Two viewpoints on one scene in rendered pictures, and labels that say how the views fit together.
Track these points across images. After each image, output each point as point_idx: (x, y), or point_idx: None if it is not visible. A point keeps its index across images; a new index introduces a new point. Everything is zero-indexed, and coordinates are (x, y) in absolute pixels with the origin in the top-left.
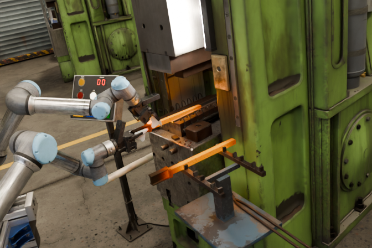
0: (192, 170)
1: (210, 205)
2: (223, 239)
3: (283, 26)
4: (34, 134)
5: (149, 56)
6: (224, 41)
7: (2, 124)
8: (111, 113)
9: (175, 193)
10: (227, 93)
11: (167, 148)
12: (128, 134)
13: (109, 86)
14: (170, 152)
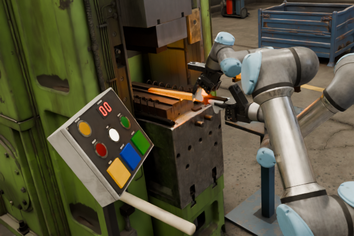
0: (219, 123)
1: (255, 121)
2: None
3: None
4: (353, 56)
5: (160, 29)
6: None
7: (300, 128)
8: (145, 138)
9: (200, 177)
10: (196, 45)
11: (196, 126)
12: (232, 100)
13: (115, 107)
14: (213, 117)
